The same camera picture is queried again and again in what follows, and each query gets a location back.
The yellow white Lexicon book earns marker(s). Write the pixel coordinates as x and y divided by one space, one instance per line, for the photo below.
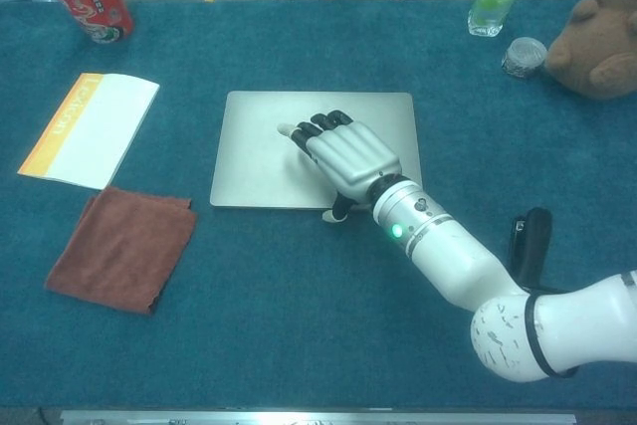
94 136

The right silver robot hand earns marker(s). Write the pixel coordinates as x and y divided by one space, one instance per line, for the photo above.
353 156

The brown folded cloth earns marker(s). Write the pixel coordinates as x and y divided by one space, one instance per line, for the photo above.
124 251

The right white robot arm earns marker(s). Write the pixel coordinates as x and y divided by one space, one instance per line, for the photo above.
448 251

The silver laptop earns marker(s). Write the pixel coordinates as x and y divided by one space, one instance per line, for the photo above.
259 166

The small jar with silver lid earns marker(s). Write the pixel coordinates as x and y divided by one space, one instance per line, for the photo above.
523 57

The teal table cloth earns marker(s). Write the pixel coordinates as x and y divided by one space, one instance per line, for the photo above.
298 325

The aluminium rail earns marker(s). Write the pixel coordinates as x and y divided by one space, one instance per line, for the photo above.
318 418

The brown plush toy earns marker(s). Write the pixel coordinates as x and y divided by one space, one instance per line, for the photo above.
602 42

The black stapler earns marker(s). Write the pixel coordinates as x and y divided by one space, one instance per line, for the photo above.
535 241

